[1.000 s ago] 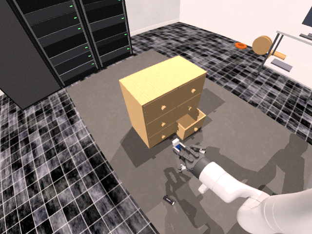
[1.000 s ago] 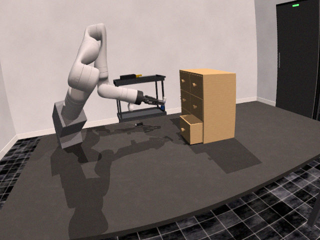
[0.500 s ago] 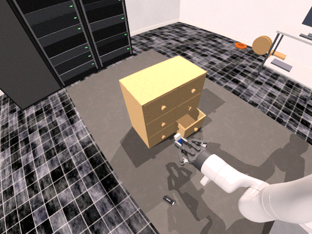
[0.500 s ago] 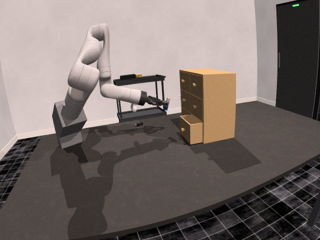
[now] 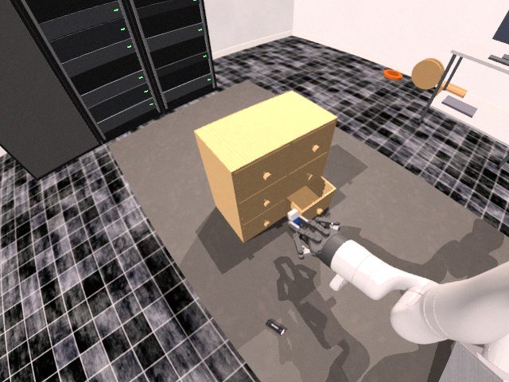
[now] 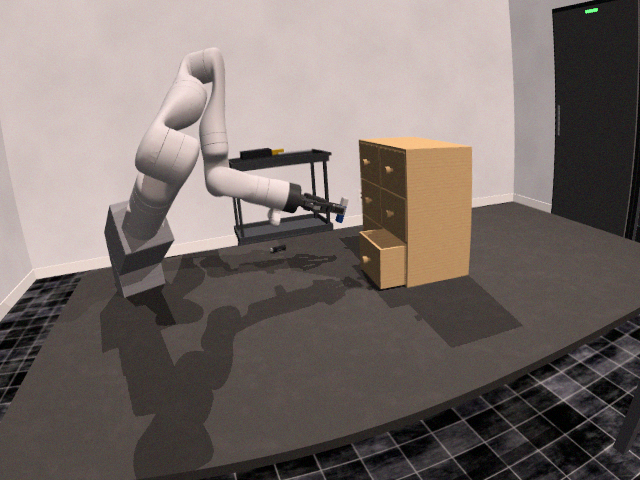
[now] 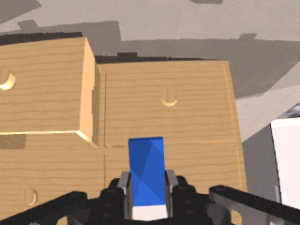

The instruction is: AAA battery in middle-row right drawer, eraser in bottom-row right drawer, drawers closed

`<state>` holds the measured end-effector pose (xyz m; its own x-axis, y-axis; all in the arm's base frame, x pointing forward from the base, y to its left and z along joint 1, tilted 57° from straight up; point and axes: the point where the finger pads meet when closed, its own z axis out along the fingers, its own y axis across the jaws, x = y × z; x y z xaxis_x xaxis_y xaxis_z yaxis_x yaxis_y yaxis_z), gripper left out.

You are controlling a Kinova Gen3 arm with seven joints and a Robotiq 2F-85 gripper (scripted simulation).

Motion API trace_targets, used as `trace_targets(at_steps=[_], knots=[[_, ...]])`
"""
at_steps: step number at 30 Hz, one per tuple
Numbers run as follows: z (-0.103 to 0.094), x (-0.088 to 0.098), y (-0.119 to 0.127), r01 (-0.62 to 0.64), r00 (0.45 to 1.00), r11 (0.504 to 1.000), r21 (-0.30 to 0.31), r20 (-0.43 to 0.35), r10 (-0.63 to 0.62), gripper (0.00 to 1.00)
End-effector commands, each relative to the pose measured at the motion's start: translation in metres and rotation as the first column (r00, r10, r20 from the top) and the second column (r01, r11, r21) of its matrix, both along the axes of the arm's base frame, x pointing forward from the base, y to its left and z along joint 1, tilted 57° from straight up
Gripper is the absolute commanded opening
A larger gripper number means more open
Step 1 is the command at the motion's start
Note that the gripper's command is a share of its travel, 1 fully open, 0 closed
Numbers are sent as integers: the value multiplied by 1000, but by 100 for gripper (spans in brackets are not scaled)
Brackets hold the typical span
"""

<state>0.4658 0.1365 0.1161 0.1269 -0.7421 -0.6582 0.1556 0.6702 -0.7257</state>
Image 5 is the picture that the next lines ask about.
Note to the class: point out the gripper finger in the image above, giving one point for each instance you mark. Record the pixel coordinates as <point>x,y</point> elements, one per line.
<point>317,224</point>
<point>301,234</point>

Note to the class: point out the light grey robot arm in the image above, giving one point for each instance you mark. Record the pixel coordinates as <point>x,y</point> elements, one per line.
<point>474,311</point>

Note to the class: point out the light wooden chest of drawers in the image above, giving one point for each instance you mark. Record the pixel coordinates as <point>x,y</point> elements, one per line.
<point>238,140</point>

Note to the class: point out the blue and white eraser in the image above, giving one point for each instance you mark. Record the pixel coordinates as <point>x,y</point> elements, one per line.
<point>294,216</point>

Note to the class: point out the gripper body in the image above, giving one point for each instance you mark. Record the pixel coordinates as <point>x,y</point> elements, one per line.
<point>325,250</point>

